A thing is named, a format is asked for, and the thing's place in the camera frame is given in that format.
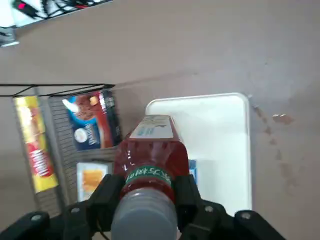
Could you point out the blue Oreo cookie box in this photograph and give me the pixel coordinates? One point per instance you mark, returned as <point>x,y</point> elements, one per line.
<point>193,171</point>

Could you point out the red tea bottle white cap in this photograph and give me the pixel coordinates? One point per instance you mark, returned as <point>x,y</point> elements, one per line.
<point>150,160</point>

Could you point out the grey metal bracket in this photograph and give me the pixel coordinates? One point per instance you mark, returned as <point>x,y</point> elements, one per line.
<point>7,37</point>

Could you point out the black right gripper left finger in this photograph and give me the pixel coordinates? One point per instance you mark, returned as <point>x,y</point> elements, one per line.
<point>75,220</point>

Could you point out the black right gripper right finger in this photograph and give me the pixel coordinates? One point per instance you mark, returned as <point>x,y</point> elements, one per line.
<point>200,220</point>

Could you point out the black power strip red switch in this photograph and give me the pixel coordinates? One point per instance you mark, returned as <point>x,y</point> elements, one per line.
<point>26,6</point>

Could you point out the yellow Nabati wafer box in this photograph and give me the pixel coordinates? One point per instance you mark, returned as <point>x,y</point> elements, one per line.
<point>37,150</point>

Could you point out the white Franzzi biscuit box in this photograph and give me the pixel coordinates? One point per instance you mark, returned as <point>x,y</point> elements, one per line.
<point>91,180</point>

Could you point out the blue brown Chocofello cookie box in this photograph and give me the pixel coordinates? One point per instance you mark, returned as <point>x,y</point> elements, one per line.
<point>95,125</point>

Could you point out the white plastic tray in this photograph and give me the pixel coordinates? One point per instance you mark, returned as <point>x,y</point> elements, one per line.
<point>215,140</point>

